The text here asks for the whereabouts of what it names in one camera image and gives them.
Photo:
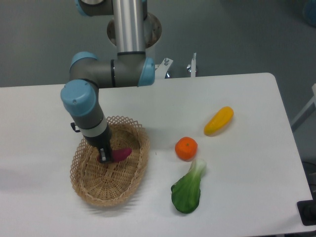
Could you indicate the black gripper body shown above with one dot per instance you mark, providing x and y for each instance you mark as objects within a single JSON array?
[{"x": 98, "y": 136}]

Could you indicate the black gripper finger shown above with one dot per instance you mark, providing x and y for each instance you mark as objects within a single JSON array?
[{"x": 105, "y": 154}]

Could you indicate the purple sweet potato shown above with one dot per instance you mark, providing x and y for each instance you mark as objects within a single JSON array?
[{"x": 121, "y": 154}]

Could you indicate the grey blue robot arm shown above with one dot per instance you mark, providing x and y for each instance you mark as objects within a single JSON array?
[{"x": 87, "y": 74}]

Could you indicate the woven wicker basket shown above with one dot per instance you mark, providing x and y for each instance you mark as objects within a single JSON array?
[{"x": 111, "y": 184}]

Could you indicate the orange mandarin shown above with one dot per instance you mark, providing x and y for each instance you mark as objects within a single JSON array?
[{"x": 186, "y": 148}]

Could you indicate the green bok choy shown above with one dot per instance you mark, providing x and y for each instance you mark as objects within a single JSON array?
[{"x": 185, "y": 193}]

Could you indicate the black device at table edge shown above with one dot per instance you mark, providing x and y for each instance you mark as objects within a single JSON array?
[{"x": 307, "y": 211}]

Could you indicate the white furniture leg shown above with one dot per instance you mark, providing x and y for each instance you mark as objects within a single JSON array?
[{"x": 305, "y": 112}]

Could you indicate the white metal mounting frame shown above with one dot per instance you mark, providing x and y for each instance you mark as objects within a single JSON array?
[{"x": 167, "y": 70}]

